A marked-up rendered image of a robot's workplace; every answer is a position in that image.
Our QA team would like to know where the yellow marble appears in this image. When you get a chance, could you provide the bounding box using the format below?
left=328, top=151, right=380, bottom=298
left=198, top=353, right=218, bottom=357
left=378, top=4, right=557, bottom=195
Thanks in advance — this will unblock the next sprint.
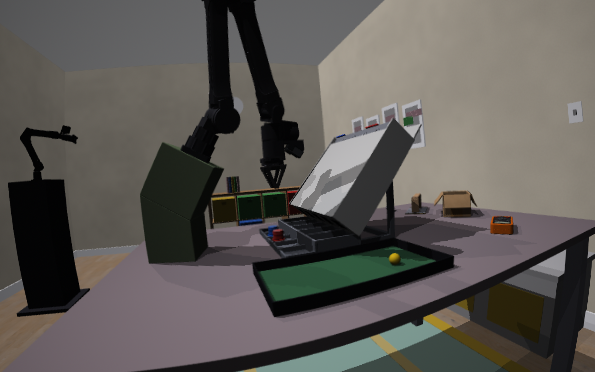
left=389, top=253, right=401, bottom=265

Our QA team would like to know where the orange digital multimeter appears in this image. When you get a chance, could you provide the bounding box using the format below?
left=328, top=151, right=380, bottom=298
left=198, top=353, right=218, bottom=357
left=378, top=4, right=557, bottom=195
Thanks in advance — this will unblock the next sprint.
left=490, top=216, right=513, bottom=234

